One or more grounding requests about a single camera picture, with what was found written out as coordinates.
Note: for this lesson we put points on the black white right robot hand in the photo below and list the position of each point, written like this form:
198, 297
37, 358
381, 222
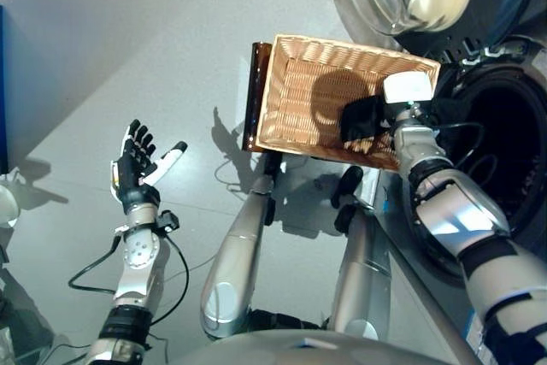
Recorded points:
406, 88

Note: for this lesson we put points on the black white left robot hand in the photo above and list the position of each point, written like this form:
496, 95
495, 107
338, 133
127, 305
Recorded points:
132, 172

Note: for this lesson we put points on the black cloth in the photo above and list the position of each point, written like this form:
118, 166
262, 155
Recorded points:
361, 119

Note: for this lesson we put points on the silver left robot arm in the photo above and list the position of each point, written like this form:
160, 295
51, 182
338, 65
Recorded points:
139, 254

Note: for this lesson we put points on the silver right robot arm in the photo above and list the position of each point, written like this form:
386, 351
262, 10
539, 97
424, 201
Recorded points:
461, 219

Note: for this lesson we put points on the grey front-load washing machine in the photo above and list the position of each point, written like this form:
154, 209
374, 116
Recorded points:
508, 125

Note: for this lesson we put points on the woven wicker basket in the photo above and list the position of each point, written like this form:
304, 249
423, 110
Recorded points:
299, 117

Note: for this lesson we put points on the white rounded object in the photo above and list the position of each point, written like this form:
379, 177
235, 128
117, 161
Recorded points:
8, 207

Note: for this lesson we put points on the silver left robot leg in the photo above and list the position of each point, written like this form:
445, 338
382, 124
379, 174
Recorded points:
239, 262

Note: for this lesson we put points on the silver robot leg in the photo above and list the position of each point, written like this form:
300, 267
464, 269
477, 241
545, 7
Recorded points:
363, 279
239, 262

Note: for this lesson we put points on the grey cabinet with dark edge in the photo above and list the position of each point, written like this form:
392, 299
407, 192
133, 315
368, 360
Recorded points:
3, 91

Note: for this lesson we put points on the silver right robot leg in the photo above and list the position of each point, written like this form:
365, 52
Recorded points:
363, 279

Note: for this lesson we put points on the grey robot torso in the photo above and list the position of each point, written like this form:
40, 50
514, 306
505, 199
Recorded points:
299, 350

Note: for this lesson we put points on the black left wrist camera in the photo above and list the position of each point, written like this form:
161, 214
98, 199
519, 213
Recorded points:
167, 220

